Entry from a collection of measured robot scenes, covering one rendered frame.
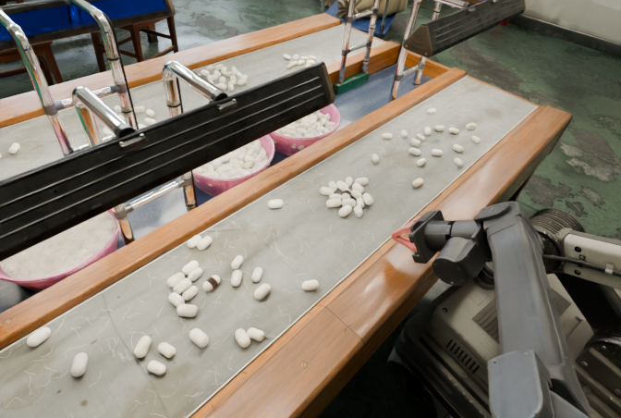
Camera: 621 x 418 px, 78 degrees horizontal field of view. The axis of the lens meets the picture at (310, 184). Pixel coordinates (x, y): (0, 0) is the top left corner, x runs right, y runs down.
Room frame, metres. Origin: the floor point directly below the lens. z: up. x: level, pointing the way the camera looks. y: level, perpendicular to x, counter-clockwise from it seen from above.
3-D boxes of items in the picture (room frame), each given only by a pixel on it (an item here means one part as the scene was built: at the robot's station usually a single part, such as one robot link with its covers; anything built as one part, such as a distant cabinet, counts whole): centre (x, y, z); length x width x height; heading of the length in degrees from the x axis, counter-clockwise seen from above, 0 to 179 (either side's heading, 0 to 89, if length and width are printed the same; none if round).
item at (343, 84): (1.51, -0.05, 0.90); 0.20 x 0.19 x 0.45; 140
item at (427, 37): (1.20, -0.42, 1.08); 0.62 x 0.08 x 0.07; 140
